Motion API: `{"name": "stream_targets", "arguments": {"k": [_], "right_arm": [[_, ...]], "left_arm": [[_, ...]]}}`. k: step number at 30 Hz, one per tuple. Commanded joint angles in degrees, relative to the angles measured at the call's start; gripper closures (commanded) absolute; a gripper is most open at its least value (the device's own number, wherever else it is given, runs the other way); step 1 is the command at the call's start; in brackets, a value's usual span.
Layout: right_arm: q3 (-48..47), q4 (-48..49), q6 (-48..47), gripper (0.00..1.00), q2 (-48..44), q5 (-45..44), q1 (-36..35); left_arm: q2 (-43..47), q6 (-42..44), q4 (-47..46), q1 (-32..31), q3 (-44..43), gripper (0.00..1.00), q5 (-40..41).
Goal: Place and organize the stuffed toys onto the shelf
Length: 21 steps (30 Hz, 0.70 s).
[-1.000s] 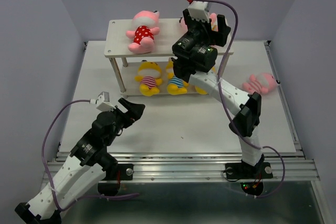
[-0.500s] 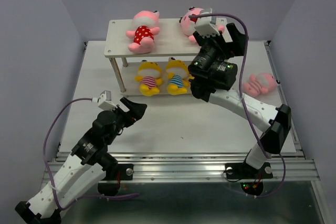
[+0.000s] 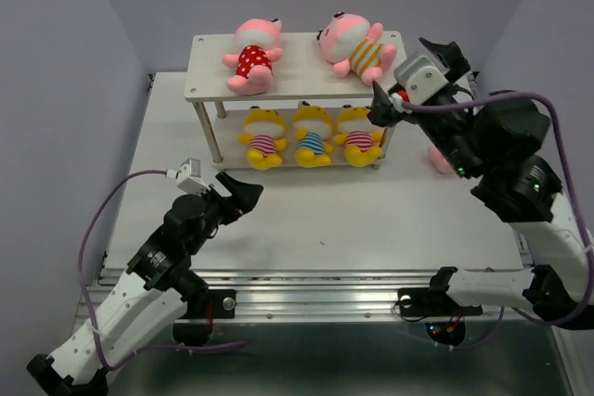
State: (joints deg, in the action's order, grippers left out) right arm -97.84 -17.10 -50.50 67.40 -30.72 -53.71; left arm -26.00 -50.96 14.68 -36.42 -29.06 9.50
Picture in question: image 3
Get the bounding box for pink frog toy orange stripes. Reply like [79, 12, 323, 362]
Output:
[316, 12, 398, 85]

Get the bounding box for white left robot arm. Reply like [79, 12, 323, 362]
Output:
[27, 161, 264, 395]

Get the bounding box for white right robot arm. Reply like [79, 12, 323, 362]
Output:
[368, 41, 593, 330]

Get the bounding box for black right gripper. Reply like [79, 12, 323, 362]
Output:
[364, 33, 479, 176]

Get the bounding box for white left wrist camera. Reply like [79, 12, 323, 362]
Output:
[165, 158, 209, 195]

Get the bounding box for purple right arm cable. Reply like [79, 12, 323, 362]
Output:
[398, 89, 594, 351]

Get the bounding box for pink frog toy polka dots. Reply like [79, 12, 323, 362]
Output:
[222, 18, 283, 96]

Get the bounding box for white two-tier shelf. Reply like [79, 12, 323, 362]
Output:
[184, 31, 416, 175]

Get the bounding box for yellow frog toy blue stripes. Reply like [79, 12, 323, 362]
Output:
[292, 101, 334, 168]

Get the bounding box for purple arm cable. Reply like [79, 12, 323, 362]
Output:
[398, 89, 594, 351]
[78, 168, 248, 372]

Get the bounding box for yellow frog toy red stripes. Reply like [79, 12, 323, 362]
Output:
[333, 105, 383, 168]

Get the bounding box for aluminium front rail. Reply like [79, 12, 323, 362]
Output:
[76, 268, 535, 323]

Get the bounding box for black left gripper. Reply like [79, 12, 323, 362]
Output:
[188, 171, 264, 253]

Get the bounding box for yellow frog toy pink stripes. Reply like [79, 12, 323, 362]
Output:
[238, 106, 288, 171]

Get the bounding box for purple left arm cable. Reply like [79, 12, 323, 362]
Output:
[78, 168, 248, 372]

